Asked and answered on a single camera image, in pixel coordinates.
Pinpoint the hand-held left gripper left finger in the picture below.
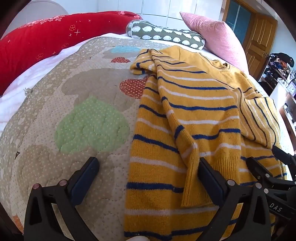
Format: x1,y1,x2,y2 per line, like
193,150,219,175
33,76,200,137
24,157,100,241

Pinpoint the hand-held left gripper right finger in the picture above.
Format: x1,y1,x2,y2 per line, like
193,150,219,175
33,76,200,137
196,157,271,241

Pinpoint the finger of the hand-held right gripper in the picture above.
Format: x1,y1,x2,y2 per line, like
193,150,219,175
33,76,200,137
246,157,296,189
272,146,296,173

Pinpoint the yellow striped knit sweater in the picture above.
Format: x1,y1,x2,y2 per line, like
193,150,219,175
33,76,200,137
124,46,288,241

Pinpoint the beige quilted dotted mat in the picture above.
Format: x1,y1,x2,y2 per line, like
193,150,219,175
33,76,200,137
0,36,173,241

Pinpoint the brown wooden door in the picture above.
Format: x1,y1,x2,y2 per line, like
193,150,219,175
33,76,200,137
244,13,278,80

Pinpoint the pink pillow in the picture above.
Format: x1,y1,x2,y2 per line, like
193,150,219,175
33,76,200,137
180,11,249,75

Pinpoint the teal glass door panel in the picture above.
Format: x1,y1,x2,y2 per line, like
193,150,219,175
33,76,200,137
228,5,251,35

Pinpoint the red patterned quilt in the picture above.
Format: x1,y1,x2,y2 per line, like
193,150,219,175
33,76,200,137
0,11,144,95

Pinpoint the green hedgehog print bolster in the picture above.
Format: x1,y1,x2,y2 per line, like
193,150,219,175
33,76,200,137
125,20,205,50

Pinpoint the white curved headboard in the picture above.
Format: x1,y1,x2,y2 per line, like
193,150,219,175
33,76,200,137
5,0,68,35

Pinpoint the white wardrobe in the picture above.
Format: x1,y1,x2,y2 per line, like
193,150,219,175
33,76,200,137
111,0,227,21

